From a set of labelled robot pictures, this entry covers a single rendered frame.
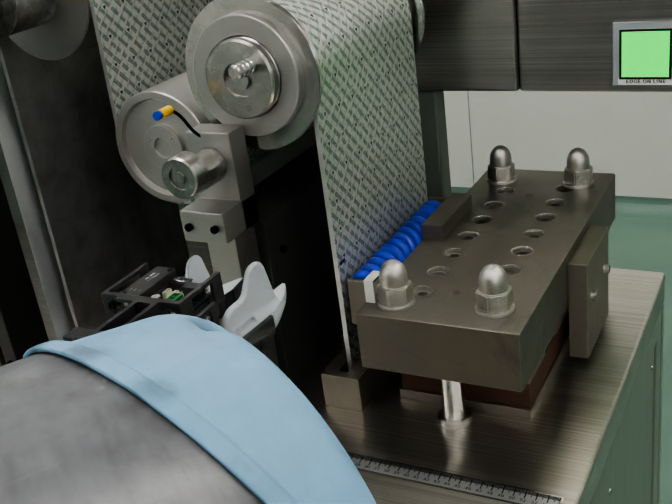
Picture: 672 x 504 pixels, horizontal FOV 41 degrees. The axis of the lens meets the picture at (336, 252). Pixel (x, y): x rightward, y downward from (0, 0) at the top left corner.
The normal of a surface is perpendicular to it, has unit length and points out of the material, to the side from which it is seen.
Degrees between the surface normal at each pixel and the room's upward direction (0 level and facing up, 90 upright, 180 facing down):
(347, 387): 90
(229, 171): 90
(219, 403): 27
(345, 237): 90
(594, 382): 0
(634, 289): 0
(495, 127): 90
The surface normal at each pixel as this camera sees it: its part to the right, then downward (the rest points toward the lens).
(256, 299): 0.83, 0.13
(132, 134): -0.45, 0.42
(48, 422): 0.04, -0.77
